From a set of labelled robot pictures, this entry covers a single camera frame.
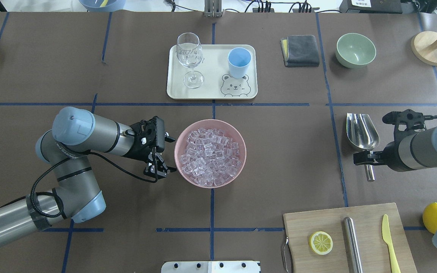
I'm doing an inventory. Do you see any steel cylinder muddler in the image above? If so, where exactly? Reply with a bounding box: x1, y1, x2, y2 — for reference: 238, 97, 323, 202
343, 217, 363, 273

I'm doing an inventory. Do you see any blue bowl off table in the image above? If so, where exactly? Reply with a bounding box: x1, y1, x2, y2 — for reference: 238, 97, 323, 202
79, 0, 126, 12

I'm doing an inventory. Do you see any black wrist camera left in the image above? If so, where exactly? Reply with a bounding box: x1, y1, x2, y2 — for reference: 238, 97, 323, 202
146, 116, 176, 153

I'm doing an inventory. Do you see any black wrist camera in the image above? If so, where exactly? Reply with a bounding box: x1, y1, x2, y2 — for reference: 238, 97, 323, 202
382, 109, 426, 134
146, 116, 176, 153

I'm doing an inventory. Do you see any yellow plastic knife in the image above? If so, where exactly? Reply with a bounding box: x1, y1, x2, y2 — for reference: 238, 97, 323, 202
381, 214, 401, 273

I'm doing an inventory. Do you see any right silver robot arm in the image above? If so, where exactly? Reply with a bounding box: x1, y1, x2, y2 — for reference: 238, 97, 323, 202
353, 127, 437, 247

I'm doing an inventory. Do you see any cream bear tray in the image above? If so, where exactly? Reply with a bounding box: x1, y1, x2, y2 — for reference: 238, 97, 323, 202
167, 44, 258, 100

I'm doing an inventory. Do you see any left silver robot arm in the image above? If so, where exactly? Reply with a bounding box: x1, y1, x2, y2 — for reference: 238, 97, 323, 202
0, 107, 176, 247

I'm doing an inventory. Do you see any pink bowl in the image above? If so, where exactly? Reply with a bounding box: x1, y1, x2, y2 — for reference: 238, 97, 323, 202
174, 119, 247, 188

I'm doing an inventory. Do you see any clear ice cubes pile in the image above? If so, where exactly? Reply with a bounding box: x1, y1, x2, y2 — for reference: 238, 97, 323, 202
178, 127, 244, 188

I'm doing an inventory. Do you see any steel ice scoop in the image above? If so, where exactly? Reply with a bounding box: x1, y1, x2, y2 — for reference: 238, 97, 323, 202
346, 112, 380, 182

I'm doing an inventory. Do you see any wooden mug tree stand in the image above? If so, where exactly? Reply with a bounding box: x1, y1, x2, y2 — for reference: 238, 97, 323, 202
410, 31, 437, 67

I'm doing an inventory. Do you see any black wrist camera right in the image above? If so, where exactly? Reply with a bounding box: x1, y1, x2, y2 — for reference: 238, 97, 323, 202
382, 109, 426, 134

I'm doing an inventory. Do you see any yellow lemon near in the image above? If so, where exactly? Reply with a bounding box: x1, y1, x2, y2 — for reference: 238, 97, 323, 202
423, 202, 437, 234

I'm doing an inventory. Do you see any aluminium frame post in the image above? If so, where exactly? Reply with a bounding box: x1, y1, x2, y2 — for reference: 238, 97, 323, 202
204, 0, 223, 17

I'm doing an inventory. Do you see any green bowl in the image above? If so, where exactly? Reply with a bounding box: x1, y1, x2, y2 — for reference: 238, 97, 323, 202
335, 33, 377, 69

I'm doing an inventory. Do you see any grey yellow cloth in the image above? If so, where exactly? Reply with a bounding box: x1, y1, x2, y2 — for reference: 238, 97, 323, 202
280, 35, 319, 67

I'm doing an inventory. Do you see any wooden cutting board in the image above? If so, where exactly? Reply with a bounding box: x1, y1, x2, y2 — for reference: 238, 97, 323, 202
281, 202, 418, 273

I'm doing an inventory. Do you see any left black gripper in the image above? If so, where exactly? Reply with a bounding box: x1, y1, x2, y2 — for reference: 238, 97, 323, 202
123, 121, 177, 179

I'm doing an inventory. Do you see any lemon half slice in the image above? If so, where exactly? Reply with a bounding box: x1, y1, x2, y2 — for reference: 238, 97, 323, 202
308, 231, 333, 255

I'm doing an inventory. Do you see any clear wine glass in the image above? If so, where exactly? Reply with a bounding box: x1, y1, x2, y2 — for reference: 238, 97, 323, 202
176, 32, 204, 89

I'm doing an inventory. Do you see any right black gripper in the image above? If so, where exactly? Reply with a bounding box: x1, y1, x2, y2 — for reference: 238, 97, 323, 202
354, 151, 390, 165

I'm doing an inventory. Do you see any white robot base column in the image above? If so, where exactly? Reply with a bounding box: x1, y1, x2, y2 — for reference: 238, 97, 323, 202
161, 260, 261, 273

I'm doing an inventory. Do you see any light blue cup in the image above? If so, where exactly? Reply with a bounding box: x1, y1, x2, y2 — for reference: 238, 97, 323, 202
227, 47, 252, 78

